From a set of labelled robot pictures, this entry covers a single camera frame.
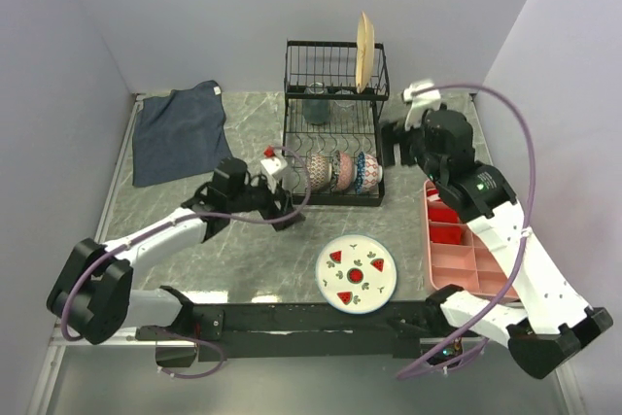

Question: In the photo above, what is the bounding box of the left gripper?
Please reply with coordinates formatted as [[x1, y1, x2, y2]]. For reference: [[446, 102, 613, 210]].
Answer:
[[228, 174, 305, 230]]

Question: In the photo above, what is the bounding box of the blue patterned bowl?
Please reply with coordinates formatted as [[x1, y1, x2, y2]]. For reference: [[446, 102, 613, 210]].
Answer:
[[354, 152, 383, 194]]

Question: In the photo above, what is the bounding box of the clear glass cup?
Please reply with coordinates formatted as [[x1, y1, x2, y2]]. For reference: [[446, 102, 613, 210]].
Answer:
[[332, 89, 356, 121]]

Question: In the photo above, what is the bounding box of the pink floral leaf-pattern bowl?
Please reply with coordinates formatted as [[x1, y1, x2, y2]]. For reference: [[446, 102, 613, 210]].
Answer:
[[330, 150, 355, 192]]

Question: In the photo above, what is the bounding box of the blue scale pattern bowl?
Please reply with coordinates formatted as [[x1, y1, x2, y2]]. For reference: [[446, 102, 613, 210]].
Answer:
[[306, 153, 332, 192]]

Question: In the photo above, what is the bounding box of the blue grey ceramic mug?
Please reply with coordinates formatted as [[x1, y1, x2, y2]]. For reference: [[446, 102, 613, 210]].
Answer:
[[302, 83, 330, 125]]

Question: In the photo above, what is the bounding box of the beige bird pattern plate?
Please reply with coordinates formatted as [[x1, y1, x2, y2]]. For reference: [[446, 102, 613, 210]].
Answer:
[[355, 12, 375, 94]]

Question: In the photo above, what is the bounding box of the light blue plate underneath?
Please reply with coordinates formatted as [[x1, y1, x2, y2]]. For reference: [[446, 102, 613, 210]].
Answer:
[[315, 234, 397, 315]]

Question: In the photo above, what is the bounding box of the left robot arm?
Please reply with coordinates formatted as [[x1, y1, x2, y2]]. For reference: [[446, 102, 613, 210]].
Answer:
[[46, 155, 304, 345]]

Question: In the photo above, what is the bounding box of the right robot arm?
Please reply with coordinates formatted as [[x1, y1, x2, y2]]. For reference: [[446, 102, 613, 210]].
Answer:
[[381, 107, 613, 379]]

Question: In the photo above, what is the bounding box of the dark blue cloth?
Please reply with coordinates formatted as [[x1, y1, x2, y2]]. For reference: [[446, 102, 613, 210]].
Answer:
[[132, 80, 231, 188]]

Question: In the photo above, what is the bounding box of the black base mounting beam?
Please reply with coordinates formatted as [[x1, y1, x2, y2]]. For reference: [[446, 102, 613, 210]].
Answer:
[[124, 301, 453, 379]]

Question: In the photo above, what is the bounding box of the pink compartment tray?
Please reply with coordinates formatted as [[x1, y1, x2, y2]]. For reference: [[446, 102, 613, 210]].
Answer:
[[421, 182, 506, 299]]

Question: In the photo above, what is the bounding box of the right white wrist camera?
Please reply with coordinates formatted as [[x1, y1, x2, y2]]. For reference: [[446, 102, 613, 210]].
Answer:
[[400, 80, 441, 131]]

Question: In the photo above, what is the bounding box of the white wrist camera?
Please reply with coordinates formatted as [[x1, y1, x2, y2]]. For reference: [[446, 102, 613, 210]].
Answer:
[[400, 80, 441, 131], [260, 146, 289, 193]]

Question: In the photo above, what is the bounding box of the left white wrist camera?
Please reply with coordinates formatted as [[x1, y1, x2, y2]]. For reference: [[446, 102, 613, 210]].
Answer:
[[260, 146, 289, 193]]

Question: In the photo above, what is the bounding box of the black wire dish rack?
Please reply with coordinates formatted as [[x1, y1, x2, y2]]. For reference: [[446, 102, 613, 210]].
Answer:
[[283, 40, 390, 203]]

